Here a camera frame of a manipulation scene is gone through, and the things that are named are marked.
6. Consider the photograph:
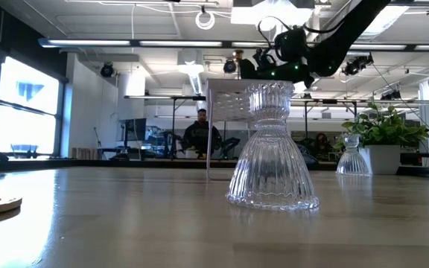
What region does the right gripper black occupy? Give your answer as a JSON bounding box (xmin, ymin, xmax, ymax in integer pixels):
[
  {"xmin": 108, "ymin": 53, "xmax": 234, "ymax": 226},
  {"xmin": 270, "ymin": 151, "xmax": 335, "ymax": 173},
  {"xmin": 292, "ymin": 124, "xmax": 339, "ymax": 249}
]
[{"xmin": 239, "ymin": 47, "xmax": 316, "ymax": 89}]

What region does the green potted plant white pot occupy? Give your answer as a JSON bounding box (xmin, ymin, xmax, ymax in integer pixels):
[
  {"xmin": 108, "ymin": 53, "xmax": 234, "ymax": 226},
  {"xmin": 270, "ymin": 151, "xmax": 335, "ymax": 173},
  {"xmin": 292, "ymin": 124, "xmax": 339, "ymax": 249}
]
[{"xmin": 333, "ymin": 97, "xmax": 429, "ymax": 176}]

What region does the ribbed clear glass candle holder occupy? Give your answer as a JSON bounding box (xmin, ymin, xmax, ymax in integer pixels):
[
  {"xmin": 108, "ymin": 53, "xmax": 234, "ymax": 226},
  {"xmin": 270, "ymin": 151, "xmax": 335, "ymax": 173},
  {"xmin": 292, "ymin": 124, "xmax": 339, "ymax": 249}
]
[
  {"xmin": 335, "ymin": 133, "xmax": 371, "ymax": 177},
  {"xmin": 226, "ymin": 80, "xmax": 320, "ymax": 212}
]

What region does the white lattice plastic tray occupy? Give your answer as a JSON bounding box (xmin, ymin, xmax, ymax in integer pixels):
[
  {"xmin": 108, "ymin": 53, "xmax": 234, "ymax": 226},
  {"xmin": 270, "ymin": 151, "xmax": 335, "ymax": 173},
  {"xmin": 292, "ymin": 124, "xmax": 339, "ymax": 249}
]
[{"xmin": 204, "ymin": 77, "xmax": 297, "ymax": 182}]

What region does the person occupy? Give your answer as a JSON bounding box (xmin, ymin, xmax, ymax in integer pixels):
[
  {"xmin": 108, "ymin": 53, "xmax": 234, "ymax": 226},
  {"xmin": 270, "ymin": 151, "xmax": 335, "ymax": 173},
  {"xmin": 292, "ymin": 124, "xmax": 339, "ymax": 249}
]
[{"xmin": 182, "ymin": 108, "xmax": 223, "ymax": 160}]

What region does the black metal table frame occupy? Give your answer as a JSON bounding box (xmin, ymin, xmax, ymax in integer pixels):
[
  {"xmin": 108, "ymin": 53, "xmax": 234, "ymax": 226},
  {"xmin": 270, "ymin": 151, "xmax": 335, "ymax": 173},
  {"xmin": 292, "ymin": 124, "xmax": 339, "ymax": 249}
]
[{"xmin": 0, "ymin": 158, "xmax": 429, "ymax": 180}]

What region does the white coiled ceiling cable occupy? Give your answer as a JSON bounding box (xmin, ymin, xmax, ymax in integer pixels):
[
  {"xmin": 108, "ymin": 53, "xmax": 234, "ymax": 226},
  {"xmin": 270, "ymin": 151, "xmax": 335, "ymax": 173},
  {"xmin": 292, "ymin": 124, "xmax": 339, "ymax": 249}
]
[{"xmin": 194, "ymin": 10, "xmax": 216, "ymax": 31}]

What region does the black computer monitor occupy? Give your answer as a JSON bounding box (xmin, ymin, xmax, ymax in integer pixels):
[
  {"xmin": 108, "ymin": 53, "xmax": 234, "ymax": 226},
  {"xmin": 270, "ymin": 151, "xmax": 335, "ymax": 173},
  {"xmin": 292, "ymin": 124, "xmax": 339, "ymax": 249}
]
[{"xmin": 119, "ymin": 118, "xmax": 147, "ymax": 142}]

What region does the large bright window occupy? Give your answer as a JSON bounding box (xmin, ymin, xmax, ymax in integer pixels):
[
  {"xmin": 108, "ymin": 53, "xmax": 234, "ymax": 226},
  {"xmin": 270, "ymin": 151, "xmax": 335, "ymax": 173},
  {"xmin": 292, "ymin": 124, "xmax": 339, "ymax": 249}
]
[{"xmin": 0, "ymin": 55, "xmax": 65, "ymax": 159}]

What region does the long ceiling light bar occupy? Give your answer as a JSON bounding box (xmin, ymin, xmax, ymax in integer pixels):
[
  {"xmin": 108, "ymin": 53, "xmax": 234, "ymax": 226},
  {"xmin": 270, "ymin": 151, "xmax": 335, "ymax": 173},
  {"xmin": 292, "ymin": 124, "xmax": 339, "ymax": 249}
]
[{"xmin": 38, "ymin": 36, "xmax": 429, "ymax": 52}]

